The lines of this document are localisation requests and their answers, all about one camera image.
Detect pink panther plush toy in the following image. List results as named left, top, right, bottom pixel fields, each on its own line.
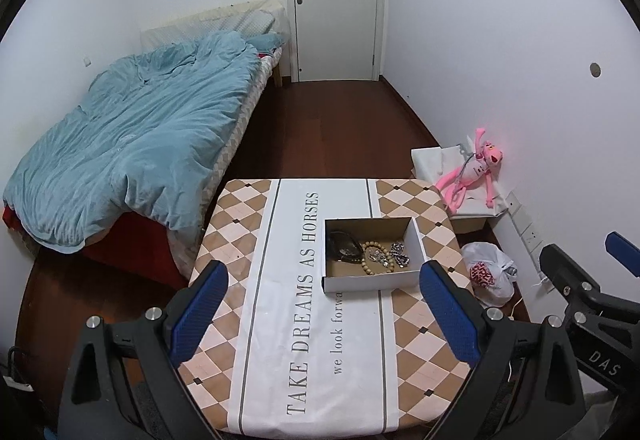
left=434, top=125, right=503, bottom=213

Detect white plastic bag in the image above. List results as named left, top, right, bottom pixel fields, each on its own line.
left=460, top=241, right=517, bottom=307

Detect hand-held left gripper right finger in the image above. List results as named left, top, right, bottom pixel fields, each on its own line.
left=419, top=261, right=587, bottom=440

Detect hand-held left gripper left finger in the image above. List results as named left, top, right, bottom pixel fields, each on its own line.
left=57, top=260, right=230, bottom=440

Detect red bed base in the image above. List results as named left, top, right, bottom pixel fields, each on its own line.
left=2, top=205, right=193, bottom=291

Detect blue pillow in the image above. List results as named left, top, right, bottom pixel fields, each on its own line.
left=250, top=33, right=283, bottom=54

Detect checkered tablecloth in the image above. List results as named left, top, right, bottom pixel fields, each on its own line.
left=177, top=177, right=476, bottom=436

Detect black smart band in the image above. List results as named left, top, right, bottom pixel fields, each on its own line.
left=329, top=230, right=363, bottom=263

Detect white patterned pillow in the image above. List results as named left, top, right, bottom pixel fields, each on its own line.
left=235, top=9, right=278, bottom=38

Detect bed with blue duvet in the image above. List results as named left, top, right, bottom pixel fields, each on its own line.
left=2, top=31, right=261, bottom=253

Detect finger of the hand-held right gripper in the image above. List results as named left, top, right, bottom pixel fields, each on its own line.
left=539, top=244, right=602, bottom=327
left=605, top=231, right=640, bottom=278

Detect brown cardboard box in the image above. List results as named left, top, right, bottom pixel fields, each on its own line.
left=450, top=215, right=493, bottom=233

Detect wooden bead bracelet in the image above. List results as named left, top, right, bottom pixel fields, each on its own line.
left=361, top=241, right=388, bottom=276

